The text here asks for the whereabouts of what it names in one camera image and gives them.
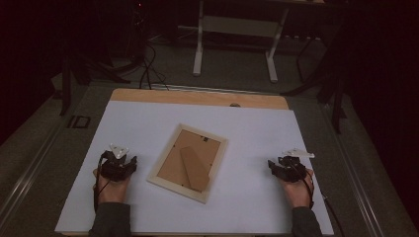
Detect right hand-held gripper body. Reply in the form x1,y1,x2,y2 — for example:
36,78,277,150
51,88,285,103
278,148,315,184

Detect black floor box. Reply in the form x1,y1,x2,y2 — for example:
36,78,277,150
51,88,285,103
66,115,92,129

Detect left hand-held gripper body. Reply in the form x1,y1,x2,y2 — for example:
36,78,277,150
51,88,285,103
99,142,133,183

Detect white metal desk frame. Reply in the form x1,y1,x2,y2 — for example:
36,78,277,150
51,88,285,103
177,0,291,84

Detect person's right hand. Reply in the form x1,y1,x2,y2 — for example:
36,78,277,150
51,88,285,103
280,169,316,209

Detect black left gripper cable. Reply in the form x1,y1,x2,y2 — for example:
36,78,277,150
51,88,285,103
92,151,112,212

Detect wooden picture frame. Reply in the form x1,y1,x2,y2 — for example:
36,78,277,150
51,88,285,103
146,122,229,205

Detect black floor cables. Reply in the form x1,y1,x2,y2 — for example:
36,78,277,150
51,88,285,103
138,42,170,91

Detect person's left hand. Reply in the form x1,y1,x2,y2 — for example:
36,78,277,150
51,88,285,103
93,168,132,205

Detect black metal stand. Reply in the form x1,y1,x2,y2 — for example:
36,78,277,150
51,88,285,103
281,33,348,135
58,48,132,117

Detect metal floor rail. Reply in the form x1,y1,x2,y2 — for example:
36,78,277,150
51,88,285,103
0,119,65,220
319,104,385,237

